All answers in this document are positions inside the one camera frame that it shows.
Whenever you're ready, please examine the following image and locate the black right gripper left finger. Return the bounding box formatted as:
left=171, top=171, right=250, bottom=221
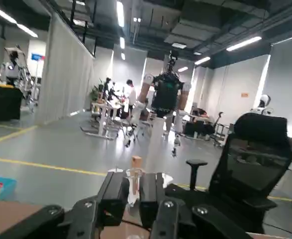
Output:
left=0, top=171, right=131, bottom=239

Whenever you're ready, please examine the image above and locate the blue wall sign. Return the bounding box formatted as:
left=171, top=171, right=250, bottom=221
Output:
left=30, top=52, right=46, bottom=62

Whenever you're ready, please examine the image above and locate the black office chair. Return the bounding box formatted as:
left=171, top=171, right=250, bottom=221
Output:
left=164, top=112, right=292, bottom=235

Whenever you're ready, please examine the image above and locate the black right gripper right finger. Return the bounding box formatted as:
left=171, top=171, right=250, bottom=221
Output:
left=138, top=172, right=255, bottom=239

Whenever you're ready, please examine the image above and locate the grey curtain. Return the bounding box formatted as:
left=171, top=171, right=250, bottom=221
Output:
left=35, top=11, right=96, bottom=125

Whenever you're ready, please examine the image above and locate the white desk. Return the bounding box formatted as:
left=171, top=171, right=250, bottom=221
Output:
left=80, top=102, right=123, bottom=140

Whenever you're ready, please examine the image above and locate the teal plastic box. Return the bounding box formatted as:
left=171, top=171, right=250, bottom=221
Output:
left=0, top=176, right=18, bottom=201

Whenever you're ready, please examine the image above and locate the clear glass test tube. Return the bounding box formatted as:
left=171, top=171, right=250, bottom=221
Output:
left=126, top=168, right=143, bottom=209

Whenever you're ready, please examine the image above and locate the person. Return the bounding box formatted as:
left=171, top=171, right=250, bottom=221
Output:
left=103, top=77, right=113, bottom=100
left=125, top=79, right=138, bottom=118

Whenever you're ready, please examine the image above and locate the white humanoid robot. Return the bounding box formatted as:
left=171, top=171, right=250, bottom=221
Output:
left=1, top=46, right=34, bottom=88
left=250, top=94, right=273, bottom=117

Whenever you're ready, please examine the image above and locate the wooden post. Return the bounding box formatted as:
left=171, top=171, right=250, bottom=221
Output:
left=131, top=155, right=143, bottom=172

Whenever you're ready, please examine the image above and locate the black cloth covered table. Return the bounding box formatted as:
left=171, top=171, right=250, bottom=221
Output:
left=0, top=83, right=24, bottom=122

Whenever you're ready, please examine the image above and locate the green potted plant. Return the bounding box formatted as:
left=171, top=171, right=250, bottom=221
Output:
left=90, top=83, right=104, bottom=103

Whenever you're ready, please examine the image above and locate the black humanoid robot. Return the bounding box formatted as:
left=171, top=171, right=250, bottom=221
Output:
left=124, top=49, right=193, bottom=175

